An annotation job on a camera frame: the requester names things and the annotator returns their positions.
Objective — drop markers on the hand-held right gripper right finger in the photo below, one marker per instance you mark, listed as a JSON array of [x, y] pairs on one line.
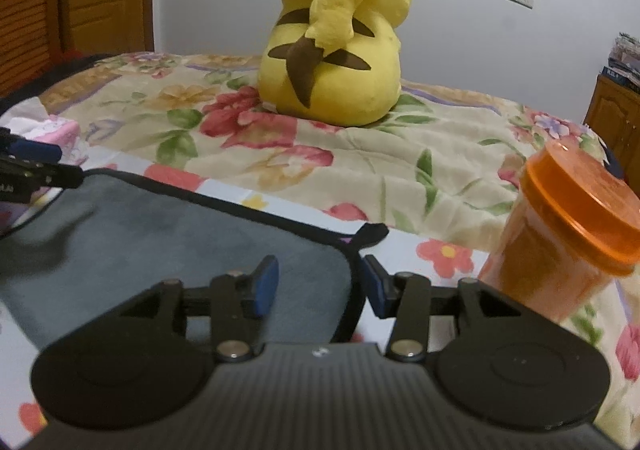
[[376, 284]]

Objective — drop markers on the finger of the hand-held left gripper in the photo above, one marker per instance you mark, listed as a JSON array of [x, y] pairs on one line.
[[36, 149], [55, 174]]

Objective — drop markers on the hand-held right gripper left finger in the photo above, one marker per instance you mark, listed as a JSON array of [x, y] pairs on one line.
[[265, 286]]

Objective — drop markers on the grey towel with black trim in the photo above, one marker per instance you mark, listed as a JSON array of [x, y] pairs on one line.
[[165, 235]]

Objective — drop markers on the pink printed cloth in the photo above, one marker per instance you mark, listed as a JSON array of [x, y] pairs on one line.
[[57, 137]]

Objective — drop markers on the floral bed quilt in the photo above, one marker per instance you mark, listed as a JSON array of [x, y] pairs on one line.
[[350, 159]]

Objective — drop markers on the wooden louvred wardrobe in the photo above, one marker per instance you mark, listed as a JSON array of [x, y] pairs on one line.
[[27, 4]]

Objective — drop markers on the orange plastic jar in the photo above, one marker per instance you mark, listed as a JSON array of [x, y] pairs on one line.
[[560, 240]]

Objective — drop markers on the yellow plush toy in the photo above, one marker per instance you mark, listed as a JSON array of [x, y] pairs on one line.
[[340, 39]]

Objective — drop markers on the wooden cabinet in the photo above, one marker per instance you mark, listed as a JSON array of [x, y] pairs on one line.
[[616, 122]]

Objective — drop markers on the stack of books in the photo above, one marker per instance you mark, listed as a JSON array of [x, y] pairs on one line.
[[624, 60]]

